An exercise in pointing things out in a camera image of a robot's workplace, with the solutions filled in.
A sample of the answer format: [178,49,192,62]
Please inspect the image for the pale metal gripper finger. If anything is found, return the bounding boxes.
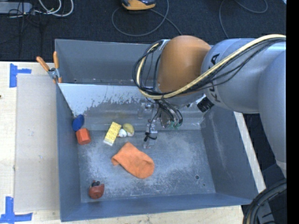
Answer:
[142,124,152,149]
[150,127,158,148]

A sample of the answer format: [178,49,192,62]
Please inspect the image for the orange cloth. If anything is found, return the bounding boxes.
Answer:
[111,141,155,179]

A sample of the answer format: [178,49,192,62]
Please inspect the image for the yellow and white toy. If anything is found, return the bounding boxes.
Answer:
[117,123,135,139]

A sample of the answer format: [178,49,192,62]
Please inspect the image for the yellow toy brick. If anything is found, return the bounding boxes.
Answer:
[103,121,122,147]

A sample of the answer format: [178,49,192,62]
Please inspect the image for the grey metal bin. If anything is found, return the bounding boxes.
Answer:
[54,38,267,223]

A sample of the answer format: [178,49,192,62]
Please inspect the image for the orange-red block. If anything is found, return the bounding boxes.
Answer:
[75,128,92,146]

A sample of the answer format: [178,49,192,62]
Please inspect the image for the red toy apple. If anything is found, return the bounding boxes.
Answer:
[88,180,105,200]

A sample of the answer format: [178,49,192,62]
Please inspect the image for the blue round disc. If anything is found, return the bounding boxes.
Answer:
[71,114,85,132]

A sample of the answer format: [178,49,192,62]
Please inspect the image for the pale wood flat board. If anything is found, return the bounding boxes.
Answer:
[13,73,62,213]

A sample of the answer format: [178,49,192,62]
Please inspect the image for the black cylinder on white bracket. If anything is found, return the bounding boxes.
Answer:
[186,96,215,113]

